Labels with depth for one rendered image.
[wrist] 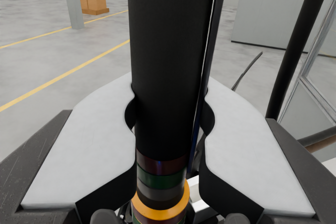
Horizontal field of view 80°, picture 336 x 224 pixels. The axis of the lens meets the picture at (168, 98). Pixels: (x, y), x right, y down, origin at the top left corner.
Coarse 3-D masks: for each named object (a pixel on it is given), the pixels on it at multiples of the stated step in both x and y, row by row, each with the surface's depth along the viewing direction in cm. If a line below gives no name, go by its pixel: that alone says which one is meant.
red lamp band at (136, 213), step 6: (132, 204) 14; (186, 204) 14; (132, 210) 14; (138, 216) 14; (144, 216) 13; (174, 216) 13; (180, 216) 14; (144, 222) 14; (150, 222) 13; (156, 222) 13; (162, 222) 13; (168, 222) 13; (174, 222) 14
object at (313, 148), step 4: (332, 136) 25; (324, 140) 24; (328, 140) 24; (332, 140) 25; (312, 144) 23; (316, 144) 23; (320, 144) 24; (324, 144) 24; (328, 144) 24; (308, 148) 23; (312, 148) 23; (316, 148) 23; (320, 148) 24; (312, 152) 23
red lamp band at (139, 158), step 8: (136, 152) 12; (144, 160) 11; (152, 160) 11; (160, 160) 11; (168, 160) 11; (176, 160) 11; (184, 160) 12; (144, 168) 11; (152, 168) 11; (160, 168) 11; (168, 168) 11; (176, 168) 11
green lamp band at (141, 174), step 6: (138, 168) 12; (186, 168) 13; (138, 174) 12; (144, 174) 12; (150, 174) 11; (174, 174) 12; (180, 174) 12; (144, 180) 12; (150, 180) 12; (156, 180) 12; (162, 180) 12; (168, 180) 12; (174, 180) 12; (180, 180) 12; (156, 186) 12; (162, 186) 12; (168, 186) 12
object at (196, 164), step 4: (196, 152) 37; (196, 156) 37; (200, 156) 39; (196, 160) 37; (196, 164) 38; (192, 168) 37; (196, 168) 39; (192, 172) 38; (196, 172) 38; (188, 176) 37; (192, 176) 38
